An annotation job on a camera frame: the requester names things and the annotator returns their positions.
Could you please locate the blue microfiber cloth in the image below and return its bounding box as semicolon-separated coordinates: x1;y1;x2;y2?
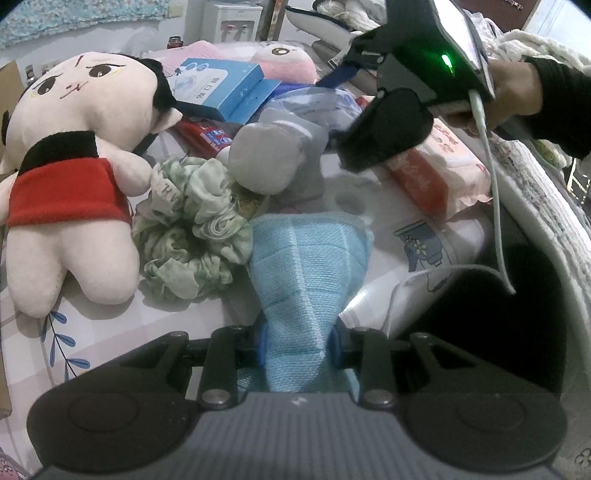
238;212;374;393

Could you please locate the green fabric scrunchie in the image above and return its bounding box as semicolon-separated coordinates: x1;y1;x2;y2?
132;156;253;301

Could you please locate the pink round plush toy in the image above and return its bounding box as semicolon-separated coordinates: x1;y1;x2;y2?
250;43;318;85

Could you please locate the white yogurt cup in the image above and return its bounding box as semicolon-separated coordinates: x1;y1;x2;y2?
226;120;329;203

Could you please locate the blue mask box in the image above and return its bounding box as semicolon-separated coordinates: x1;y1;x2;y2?
168;58;280;124

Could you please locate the red toothpaste tube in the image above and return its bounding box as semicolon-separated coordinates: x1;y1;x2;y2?
173;119;232;159

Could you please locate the black-haired red-dress plush doll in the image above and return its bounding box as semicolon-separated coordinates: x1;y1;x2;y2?
1;52;182;318

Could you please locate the blue wet wipes pack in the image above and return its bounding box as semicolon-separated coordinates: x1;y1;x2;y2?
263;87;362;131

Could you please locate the pink knitted cloth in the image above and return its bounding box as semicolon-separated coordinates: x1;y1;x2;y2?
142;40;222;63

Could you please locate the black sleeved right forearm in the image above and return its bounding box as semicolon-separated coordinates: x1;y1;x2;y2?
524;57;590;160

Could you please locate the person's right hand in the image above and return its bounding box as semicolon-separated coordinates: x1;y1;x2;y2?
445;59;542;136

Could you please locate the pink red tissue pack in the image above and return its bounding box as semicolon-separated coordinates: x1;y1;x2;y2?
383;119;492;220

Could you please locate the wooden framed picture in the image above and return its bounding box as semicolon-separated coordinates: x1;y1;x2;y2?
256;0;288;41

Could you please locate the white water dispenser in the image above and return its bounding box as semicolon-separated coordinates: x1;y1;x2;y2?
200;1;263;43

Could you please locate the brown cardboard box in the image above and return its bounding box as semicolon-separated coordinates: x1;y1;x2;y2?
0;60;24;121

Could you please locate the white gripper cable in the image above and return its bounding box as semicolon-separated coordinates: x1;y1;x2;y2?
385;89;518;338

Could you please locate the teal patterned wall cloth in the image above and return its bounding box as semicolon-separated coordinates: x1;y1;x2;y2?
1;0;169;49

